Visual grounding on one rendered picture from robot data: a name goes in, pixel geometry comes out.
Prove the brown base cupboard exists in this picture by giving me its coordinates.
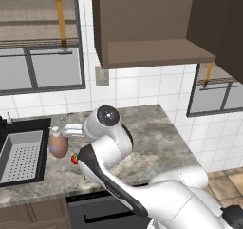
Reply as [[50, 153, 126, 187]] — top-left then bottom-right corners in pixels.
[[0, 197, 73, 229]]

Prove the beige window blind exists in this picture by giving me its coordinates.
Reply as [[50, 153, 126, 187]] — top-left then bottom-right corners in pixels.
[[0, 0, 80, 50], [196, 62, 236, 86]]

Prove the yellow blind strap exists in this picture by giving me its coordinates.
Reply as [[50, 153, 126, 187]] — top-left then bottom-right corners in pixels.
[[52, 0, 69, 50], [203, 62, 215, 88]]

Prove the dark brown cabinet door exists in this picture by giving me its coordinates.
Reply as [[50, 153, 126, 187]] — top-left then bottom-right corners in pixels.
[[215, 0, 243, 86]]

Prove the brown soap dispenser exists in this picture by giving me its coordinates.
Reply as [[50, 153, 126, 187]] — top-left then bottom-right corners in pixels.
[[47, 125, 69, 160]]

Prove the grey framed window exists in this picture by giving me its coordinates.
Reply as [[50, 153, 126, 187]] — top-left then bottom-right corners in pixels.
[[0, 0, 87, 97], [186, 62, 243, 119]]

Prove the brown wall cabinet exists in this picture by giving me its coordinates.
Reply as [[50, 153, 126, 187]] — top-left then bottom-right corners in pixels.
[[90, 0, 234, 70]]

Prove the black sink with grey basin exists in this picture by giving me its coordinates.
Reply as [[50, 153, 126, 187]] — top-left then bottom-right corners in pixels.
[[0, 117, 52, 189]]

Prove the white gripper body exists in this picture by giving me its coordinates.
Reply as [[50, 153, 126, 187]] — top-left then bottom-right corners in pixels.
[[61, 122, 86, 140]]

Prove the red strawberry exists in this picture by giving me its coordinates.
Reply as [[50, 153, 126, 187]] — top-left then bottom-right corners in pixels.
[[70, 153, 80, 166]]

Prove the grey wall outlet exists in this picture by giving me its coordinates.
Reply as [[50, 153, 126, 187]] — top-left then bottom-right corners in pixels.
[[94, 65, 111, 87]]

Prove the black dishwasher handle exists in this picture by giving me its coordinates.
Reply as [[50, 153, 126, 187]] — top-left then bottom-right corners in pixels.
[[84, 209, 137, 224]]

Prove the black dishwasher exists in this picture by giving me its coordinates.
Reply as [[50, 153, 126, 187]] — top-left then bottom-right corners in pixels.
[[65, 182, 154, 229]]

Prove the dark tap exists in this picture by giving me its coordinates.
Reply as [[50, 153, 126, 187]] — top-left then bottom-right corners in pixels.
[[0, 111, 14, 133]]

